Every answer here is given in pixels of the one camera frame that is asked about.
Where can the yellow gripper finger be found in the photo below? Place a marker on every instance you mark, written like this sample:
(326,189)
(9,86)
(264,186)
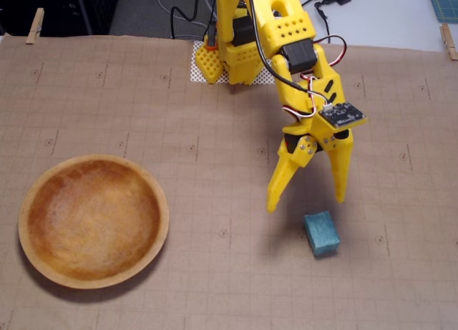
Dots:
(282,179)
(340,172)

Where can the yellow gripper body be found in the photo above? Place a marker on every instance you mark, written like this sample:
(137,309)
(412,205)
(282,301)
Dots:
(308,132)

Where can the blue wooden block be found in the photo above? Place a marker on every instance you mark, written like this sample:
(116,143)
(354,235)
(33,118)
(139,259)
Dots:
(322,233)

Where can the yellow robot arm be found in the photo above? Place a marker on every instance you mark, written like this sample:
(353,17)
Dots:
(286,25)

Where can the pink bowl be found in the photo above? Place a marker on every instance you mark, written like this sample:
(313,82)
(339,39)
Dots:
(93,222)

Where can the gridded wrapping paper sheet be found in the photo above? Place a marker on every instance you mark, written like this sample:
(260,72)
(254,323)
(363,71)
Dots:
(214,147)

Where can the yellow lattice table clamp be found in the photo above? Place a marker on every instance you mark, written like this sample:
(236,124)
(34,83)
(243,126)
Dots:
(209,63)

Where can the white perforated mat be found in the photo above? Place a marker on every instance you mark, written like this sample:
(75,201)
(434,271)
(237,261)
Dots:
(196,74)

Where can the wooden clothespin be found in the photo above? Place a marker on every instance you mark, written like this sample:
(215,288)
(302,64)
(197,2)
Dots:
(35,25)
(449,42)

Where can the green cutting mat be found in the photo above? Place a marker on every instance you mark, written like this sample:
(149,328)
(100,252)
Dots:
(445,2)

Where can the black camera circuit board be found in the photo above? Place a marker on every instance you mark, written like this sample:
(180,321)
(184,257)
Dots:
(343,115)

